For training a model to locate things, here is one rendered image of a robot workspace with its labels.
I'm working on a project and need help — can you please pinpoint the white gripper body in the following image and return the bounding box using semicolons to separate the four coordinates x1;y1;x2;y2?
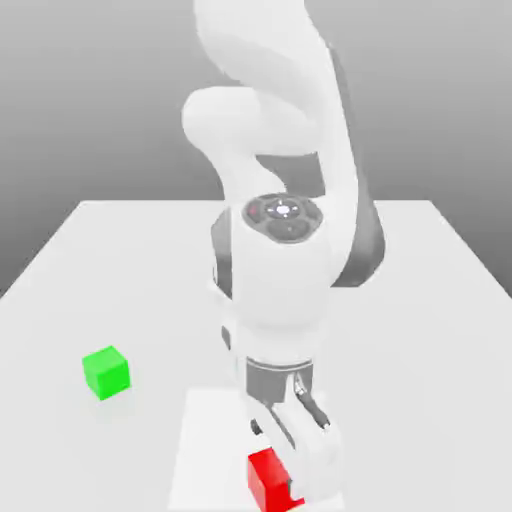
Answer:
244;391;346;504

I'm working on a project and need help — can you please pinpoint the small red cube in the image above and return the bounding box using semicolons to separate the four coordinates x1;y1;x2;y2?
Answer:
246;447;307;512

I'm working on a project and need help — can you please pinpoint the small green cube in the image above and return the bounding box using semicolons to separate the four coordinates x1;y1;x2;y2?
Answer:
81;344;132;402

